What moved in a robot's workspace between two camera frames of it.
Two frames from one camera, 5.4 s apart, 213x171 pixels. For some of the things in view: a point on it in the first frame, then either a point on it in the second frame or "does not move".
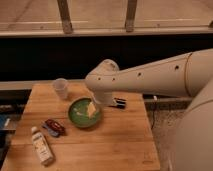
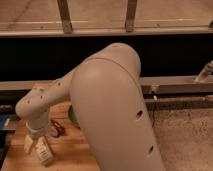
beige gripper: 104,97 to 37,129
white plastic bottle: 41,146 does not move
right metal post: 130,15 does not move
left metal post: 64,13 does not move
